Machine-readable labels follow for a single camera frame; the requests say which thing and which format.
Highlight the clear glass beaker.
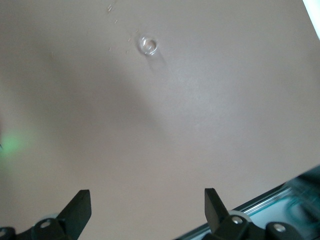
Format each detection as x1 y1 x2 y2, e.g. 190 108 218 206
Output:
136 34 160 56

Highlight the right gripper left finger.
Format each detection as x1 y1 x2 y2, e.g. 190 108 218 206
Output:
0 189 91 240

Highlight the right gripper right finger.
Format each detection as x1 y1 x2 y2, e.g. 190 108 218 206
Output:
204 187 301 240

